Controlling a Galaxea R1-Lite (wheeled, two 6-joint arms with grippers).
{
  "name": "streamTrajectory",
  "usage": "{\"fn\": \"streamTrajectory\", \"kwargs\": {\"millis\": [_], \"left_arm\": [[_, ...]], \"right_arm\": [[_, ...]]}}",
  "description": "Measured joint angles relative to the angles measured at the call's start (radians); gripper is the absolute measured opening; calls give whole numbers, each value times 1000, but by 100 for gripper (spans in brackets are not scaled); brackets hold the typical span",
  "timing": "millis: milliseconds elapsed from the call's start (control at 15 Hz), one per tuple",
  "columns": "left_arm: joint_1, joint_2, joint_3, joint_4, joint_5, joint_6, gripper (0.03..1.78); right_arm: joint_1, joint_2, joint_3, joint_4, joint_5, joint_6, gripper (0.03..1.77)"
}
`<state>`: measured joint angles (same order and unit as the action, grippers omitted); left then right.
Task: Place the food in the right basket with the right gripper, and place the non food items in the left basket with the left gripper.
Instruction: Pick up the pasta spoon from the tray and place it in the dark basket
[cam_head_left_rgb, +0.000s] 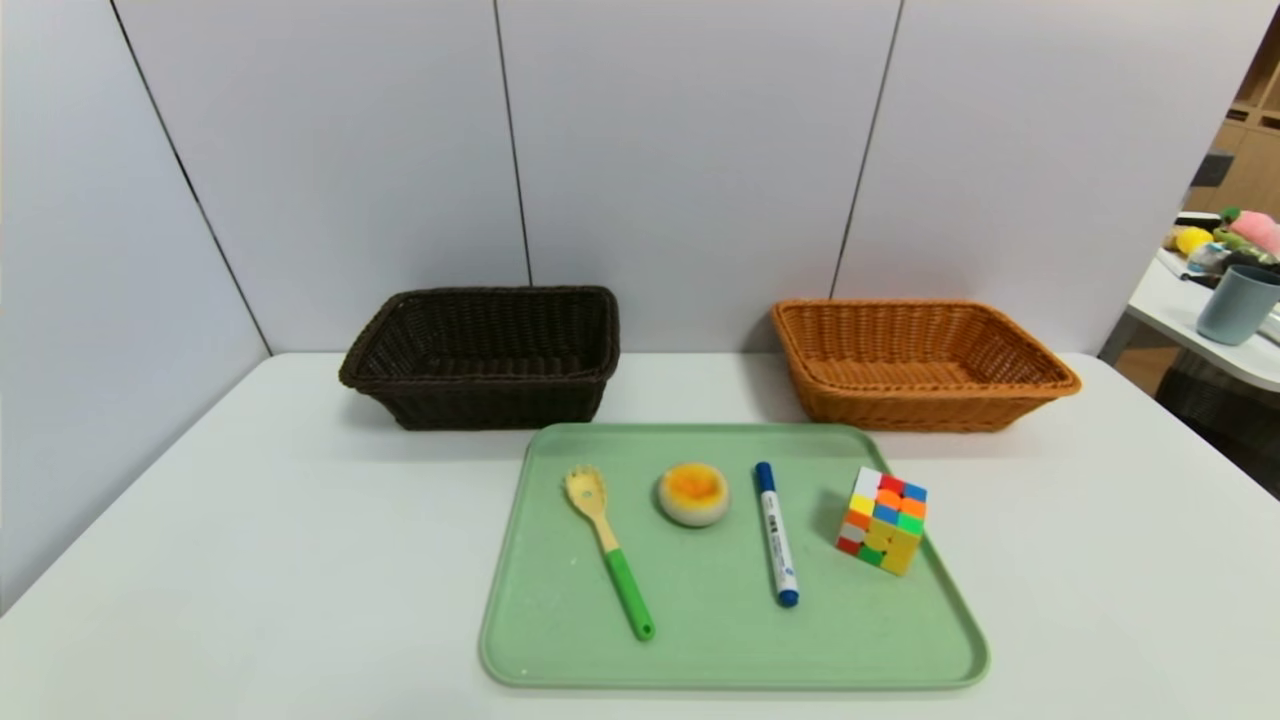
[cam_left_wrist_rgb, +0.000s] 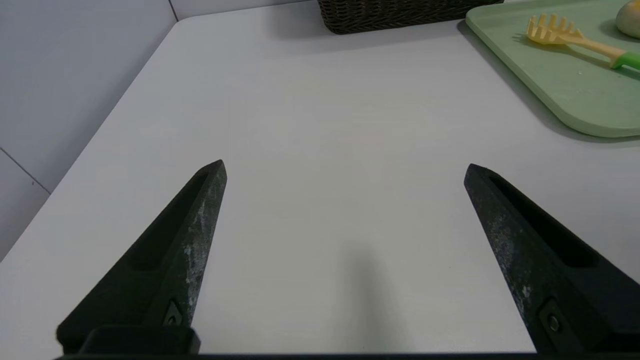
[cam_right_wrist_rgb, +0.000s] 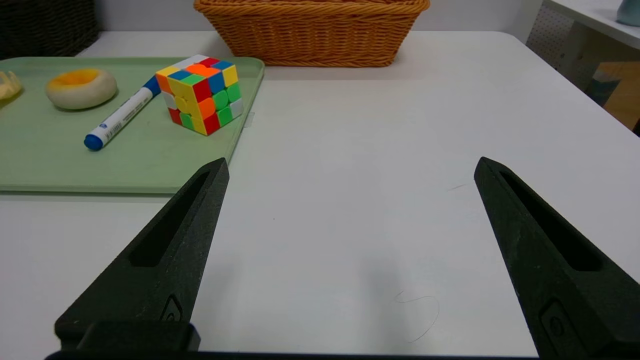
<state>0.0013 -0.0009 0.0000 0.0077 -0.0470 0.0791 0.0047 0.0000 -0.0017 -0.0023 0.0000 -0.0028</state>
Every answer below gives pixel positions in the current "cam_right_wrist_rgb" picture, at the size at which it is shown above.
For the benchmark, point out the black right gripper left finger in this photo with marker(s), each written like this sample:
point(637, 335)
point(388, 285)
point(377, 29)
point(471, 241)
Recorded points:
point(160, 260)

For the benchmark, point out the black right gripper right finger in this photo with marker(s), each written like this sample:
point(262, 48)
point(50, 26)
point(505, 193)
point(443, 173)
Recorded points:
point(560, 280)

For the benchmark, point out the white marker with blue cap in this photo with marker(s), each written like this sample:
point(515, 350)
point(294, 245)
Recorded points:
point(120, 117)

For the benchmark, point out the multicoloured puzzle cube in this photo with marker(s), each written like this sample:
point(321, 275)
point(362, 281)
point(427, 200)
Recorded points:
point(202, 95)

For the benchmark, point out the cream bun with yellow centre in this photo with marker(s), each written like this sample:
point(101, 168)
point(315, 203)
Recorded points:
point(80, 90)

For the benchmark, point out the dark brown wicker basket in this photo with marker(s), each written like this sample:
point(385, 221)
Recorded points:
point(45, 25)

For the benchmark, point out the orange wicker basket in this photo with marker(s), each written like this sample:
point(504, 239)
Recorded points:
point(315, 35)

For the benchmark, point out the pale green plastic tray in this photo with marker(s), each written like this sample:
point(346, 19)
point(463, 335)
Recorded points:
point(60, 160)

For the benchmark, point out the white side table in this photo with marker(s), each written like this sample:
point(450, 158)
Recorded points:
point(595, 17)

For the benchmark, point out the pale teal container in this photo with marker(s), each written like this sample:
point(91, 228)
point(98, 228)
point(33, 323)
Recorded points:
point(629, 11)

